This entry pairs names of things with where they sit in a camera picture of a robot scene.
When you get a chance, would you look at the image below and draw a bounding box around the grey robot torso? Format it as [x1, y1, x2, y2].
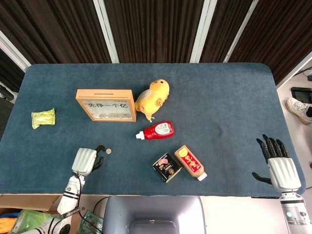
[102, 196, 207, 234]

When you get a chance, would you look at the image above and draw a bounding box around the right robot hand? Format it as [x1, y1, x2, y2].
[252, 134, 302, 193]

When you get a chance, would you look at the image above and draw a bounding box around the green snack packet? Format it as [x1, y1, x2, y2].
[31, 108, 57, 130]

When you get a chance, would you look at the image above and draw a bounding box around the cardboard box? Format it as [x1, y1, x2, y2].
[0, 194, 81, 234]

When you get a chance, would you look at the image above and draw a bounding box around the black floor device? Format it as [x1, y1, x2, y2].
[290, 87, 312, 103]

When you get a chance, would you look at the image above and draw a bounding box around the black office chair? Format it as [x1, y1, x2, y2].
[0, 84, 15, 142]

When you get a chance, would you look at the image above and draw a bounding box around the yellow plush chick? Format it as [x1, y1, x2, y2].
[134, 78, 171, 123]

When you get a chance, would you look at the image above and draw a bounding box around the wooden money box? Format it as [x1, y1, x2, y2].
[75, 89, 137, 122]

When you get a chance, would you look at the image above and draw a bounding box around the white sneaker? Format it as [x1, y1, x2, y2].
[285, 97, 312, 126]

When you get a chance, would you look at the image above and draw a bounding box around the brown drink bottle red label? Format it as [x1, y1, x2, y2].
[174, 145, 208, 181]

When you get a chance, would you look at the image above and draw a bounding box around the green plastic bag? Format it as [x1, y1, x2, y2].
[11, 209, 61, 234]

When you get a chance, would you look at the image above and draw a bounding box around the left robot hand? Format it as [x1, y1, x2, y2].
[71, 145, 107, 176]

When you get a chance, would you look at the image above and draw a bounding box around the black luncheon meat can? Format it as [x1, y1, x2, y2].
[152, 153, 183, 183]

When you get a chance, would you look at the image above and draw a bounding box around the blue table cloth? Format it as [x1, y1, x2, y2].
[0, 62, 307, 197]

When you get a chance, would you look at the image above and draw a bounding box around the red ketchup bottle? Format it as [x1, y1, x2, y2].
[136, 121, 175, 141]

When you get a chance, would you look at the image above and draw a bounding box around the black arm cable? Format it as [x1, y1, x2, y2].
[73, 172, 86, 215]

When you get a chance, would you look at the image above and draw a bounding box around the white partition post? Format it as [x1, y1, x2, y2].
[189, 0, 212, 63]
[92, 0, 120, 63]
[275, 50, 312, 88]
[0, 30, 31, 71]
[223, 0, 259, 63]

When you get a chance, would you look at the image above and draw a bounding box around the clear green package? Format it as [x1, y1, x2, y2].
[78, 210, 104, 234]

